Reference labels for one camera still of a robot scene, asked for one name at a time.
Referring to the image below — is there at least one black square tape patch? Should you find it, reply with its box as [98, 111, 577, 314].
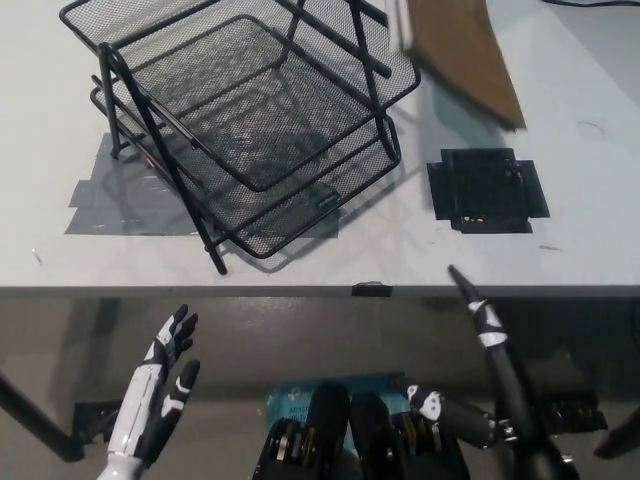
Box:
[426, 147, 552, 236]

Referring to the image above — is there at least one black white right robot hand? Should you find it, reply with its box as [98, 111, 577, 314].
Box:
[405, 264, 556, 467]

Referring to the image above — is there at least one brown spiral notebook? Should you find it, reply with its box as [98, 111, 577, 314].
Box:
[397, 0, 529, 133]

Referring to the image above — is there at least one black table leg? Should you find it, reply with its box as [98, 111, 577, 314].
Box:
[0, 368, 85, 463]

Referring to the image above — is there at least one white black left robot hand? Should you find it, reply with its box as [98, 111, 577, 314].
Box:
[106, 303, 202, 462]

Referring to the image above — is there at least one brown furniture leg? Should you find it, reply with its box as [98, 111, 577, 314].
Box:
[593, 411, 640, 459]

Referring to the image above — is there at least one black cable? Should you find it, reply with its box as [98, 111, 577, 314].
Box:
[539, 0, 640, 11]

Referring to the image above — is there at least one grey tape patch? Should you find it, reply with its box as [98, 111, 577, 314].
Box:
[63, 131, 342, 239]

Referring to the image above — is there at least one black mesh file tray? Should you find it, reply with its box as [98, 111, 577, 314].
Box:
[58, 0, 422, 277]

